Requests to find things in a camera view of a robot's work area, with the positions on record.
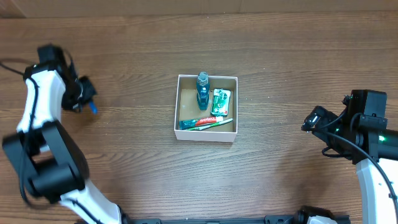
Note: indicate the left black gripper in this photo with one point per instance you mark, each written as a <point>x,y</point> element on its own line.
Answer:
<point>86,91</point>

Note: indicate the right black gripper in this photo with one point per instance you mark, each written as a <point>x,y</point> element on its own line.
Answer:
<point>318,123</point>

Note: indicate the blue disposable razor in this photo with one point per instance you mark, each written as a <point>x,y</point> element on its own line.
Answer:
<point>93,107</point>

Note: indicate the red teal toothpaste tube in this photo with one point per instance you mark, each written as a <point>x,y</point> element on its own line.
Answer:
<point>192,123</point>

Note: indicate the green white soap packet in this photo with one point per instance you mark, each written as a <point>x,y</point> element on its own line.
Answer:
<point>221,99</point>

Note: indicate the teal mouthwash bottle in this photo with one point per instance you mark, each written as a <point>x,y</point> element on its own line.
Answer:
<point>203,89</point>

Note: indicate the green white toothbrush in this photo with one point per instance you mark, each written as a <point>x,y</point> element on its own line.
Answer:
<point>220,123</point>

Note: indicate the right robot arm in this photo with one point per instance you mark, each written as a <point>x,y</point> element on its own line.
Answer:
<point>360,135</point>

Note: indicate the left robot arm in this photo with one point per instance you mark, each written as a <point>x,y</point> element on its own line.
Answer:
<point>47,160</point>

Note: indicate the white cardboard box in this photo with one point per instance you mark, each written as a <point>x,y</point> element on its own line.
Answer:
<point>186,107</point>

